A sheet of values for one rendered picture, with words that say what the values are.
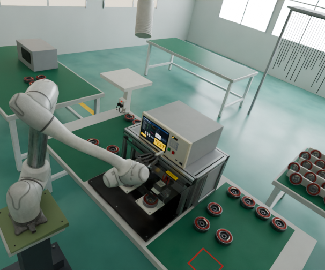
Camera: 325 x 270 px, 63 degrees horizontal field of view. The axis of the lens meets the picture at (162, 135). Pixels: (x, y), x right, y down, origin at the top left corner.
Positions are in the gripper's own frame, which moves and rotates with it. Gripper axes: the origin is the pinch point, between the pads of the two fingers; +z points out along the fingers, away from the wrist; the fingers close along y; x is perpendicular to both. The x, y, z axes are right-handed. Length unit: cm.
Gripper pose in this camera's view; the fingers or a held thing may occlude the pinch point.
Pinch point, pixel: (159, 154)
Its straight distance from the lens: 170.5
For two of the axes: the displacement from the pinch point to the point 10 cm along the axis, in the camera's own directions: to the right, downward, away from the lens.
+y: 7.1, 5.0, -5.0
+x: 1.7, -8.1, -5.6
